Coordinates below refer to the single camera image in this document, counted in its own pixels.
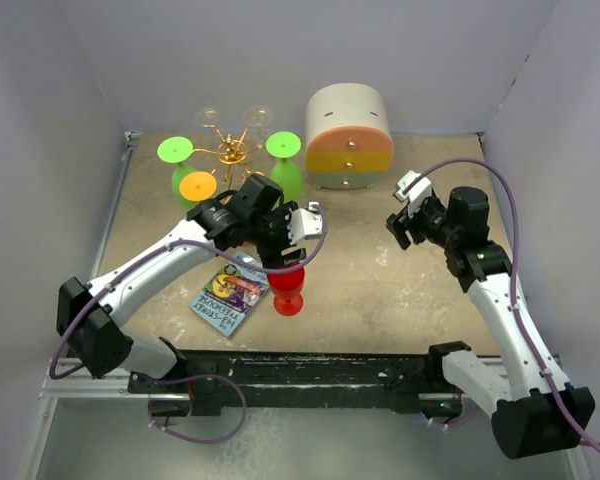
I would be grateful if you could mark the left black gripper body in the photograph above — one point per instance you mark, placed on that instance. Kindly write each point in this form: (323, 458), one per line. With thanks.
(272, 237)

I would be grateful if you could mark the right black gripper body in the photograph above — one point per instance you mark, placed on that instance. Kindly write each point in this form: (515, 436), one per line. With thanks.
(429, 222)

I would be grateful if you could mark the red plastic goblet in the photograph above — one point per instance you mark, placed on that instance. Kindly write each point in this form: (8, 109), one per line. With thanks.
(287, 290)

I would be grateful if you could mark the orange plastic goblet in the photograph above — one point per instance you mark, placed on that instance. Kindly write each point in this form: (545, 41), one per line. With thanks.
(197, 186)

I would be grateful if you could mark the green plastic goblet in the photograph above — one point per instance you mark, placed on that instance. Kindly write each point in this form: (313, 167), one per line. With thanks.
(283, 146)
(176, 150)

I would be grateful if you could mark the clear wine glass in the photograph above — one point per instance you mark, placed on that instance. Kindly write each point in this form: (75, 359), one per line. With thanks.
(208, 118)
(256, 118)

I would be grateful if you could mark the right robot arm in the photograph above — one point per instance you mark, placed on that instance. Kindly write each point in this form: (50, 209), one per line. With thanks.
(533, 409)

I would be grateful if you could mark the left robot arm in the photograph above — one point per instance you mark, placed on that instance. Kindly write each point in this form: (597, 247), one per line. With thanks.
(92, 317)

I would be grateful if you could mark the gold wine glass rack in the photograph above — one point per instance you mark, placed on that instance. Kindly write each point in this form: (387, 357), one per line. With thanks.
(233, 152)

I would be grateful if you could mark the blue treehouse book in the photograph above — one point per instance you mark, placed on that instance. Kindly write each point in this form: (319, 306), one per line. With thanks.
(231, 294)

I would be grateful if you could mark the pastel mini drawer chest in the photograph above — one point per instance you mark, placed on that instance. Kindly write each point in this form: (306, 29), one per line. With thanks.
(348, 139)

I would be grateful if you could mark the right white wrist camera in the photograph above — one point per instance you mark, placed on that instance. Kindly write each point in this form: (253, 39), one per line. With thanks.
(412, 187)

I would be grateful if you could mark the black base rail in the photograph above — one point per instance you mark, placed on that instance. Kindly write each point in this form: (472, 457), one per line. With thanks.
(213, 380)

